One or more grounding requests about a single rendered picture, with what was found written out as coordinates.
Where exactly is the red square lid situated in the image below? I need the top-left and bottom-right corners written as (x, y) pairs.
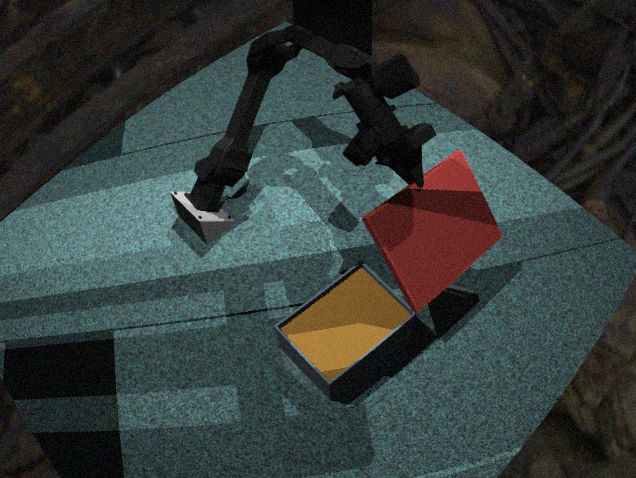
top-left (361, 151), bottom-right (502, 312)

